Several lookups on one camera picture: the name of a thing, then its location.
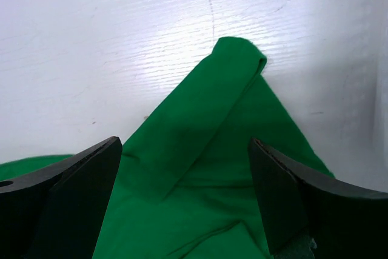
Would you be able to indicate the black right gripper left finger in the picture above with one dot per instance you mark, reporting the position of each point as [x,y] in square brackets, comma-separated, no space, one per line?
[58,210]

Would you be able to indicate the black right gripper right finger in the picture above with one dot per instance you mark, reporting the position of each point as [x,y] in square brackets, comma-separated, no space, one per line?
[308,214]

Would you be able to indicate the green polo shirt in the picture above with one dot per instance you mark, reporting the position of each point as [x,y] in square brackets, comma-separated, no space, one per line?
[184,186]

